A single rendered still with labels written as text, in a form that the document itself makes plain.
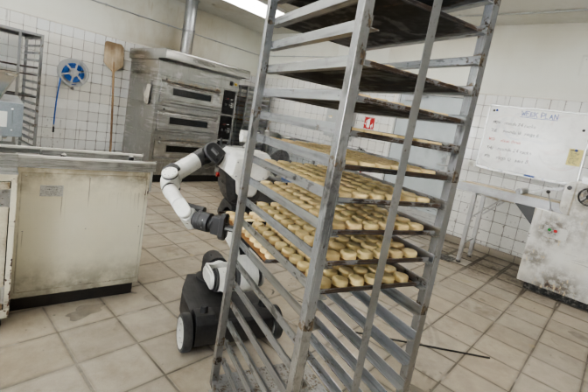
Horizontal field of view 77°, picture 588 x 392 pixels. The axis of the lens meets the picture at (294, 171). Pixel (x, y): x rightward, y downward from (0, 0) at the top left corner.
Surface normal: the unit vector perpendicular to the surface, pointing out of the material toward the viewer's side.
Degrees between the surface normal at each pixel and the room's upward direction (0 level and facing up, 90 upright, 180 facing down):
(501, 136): 90
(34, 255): 90
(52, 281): 90
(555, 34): 90
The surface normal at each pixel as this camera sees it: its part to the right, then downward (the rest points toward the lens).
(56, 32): 0.72, 0.22
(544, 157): -0.67, -0.01
